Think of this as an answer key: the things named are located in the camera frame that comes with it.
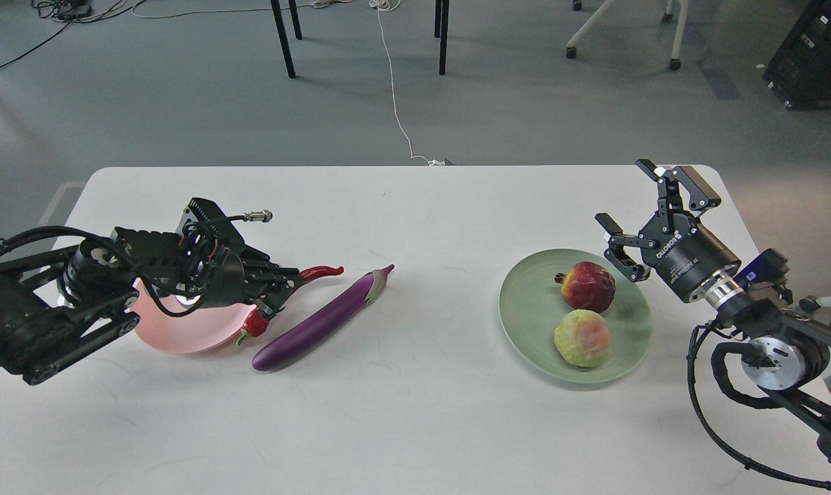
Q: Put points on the green plate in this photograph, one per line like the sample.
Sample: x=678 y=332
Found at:
x=531 y=306

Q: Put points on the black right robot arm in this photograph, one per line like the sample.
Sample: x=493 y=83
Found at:
x=772 y=355

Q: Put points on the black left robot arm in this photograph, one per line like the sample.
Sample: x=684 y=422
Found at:
x=66 y=293

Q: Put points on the red pomegranate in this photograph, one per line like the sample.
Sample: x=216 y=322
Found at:
x=587 y=285

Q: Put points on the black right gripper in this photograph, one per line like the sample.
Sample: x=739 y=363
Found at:
x=686 y=254

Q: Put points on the purple eggplant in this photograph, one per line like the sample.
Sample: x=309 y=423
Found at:
x=303 y=338

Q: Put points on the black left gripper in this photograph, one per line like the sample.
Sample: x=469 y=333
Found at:
x=247 y=278

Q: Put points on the red chili pepper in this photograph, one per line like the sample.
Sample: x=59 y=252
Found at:
x=256 y=325

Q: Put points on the black equipment case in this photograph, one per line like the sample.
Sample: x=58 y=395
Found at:
x=800 y=71

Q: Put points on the pink plate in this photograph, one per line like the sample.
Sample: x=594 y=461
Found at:
x=202 y=330

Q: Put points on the green-red apple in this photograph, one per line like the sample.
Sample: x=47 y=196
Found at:
x=582 y=338

